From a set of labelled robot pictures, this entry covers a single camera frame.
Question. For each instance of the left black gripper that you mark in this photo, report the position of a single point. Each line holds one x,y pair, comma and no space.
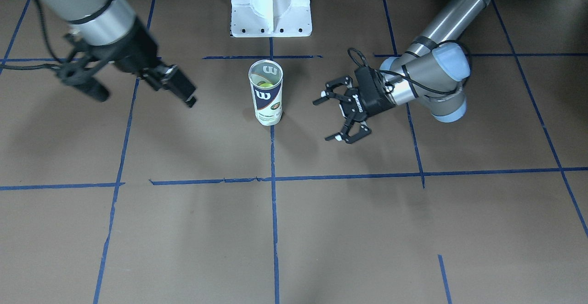
354,105

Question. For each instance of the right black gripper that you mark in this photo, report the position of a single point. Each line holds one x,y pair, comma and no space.
134,52

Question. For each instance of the clear tennis ball can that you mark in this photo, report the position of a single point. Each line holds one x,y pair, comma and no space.
267,102

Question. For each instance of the tennis ball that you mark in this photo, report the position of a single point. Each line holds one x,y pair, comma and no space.
264,84

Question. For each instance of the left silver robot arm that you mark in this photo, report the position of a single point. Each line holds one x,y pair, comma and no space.
433,70

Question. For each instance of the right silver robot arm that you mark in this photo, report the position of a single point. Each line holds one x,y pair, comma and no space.
110,31

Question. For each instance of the white mounting column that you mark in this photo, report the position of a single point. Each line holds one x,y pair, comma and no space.
270,18

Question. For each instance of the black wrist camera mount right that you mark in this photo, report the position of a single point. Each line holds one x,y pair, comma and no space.
85,60

